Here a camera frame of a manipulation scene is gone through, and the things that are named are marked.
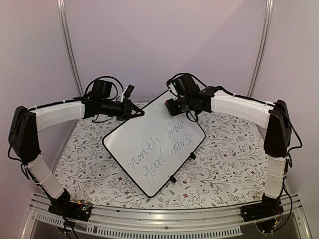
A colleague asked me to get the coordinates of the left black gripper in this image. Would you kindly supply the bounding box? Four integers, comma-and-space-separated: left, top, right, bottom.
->
101, 99, 145, 122

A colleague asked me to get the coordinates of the white whiteboard with black frame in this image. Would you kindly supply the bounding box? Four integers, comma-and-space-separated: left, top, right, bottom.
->
102, 91, 205, 197

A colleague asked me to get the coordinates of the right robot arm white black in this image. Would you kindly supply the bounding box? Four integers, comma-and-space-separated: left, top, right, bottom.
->
165, 73, 303, 217

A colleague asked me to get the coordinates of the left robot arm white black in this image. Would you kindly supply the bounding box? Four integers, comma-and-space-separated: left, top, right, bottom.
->
8, 76, 145, 216

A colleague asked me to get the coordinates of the black whiteboard stand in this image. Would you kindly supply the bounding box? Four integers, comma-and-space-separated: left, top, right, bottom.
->
169, 152, 196, 184

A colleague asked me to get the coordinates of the floral patterned table mat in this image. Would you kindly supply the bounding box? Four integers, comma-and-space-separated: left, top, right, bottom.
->
54, 113, 267, 210

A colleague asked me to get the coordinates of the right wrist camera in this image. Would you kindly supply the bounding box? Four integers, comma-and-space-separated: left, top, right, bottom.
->
166, 79, 178, 97

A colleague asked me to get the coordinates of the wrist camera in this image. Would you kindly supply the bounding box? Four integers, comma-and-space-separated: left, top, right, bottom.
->
118, 85, 135, 102
166, 79, 178, 97

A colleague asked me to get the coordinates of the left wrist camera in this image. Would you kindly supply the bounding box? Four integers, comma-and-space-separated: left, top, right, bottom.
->
118, 85, 135, 102

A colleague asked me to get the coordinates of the front aluminium rail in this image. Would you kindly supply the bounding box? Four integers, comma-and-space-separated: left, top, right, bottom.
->
21, 193, 313, 239

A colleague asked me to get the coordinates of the left aluminium frame post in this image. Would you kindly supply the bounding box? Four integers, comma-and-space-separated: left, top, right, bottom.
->
56, 0, 84, 96

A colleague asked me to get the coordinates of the aluminium frame post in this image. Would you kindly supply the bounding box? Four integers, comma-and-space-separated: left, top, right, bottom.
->
247, 0, 274, 97
56, 0, 84, 96

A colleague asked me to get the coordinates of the right aluminium frame post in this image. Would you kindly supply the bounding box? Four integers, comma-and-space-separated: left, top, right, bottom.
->
247, 0, 274, 97

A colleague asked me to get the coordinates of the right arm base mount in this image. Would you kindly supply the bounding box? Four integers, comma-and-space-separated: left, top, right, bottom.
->
240, 197, 284, 222

